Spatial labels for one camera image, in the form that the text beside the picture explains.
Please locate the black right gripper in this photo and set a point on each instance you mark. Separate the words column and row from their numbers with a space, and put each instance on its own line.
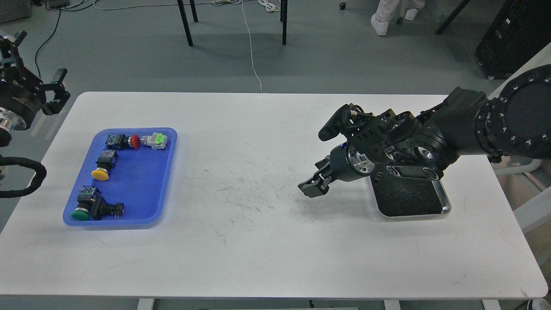
column 344, row 163

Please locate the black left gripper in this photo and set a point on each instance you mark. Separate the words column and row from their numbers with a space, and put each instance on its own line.
column 21, row 96

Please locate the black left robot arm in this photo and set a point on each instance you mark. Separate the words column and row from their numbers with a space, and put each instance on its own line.
column 11, row 164

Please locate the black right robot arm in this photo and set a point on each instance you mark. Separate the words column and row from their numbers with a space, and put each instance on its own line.
column 515, row 123

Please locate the silver metal tray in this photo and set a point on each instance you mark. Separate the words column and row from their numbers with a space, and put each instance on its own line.
column 409, row 199

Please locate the blue plastic tray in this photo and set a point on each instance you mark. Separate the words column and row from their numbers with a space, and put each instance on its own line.
column 139, row 180

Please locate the white sneaker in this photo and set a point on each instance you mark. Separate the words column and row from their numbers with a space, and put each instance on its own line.
column 380, row 27
column 411, row 13

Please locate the black equipment case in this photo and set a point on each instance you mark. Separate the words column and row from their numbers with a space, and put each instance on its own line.
column 519, row 31

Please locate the red push button switch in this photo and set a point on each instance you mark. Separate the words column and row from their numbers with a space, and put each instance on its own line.
column 122, row 142

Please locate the yellow push button switch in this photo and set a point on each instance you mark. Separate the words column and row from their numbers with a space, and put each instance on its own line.
column 107, row 160

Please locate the green push button switch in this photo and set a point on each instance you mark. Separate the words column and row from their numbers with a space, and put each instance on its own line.
column 88, row 201

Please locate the green and white switch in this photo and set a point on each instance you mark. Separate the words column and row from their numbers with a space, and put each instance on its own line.
column 156, row 141

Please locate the black switch block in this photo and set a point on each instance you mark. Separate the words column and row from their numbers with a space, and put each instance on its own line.
column 111, row 209

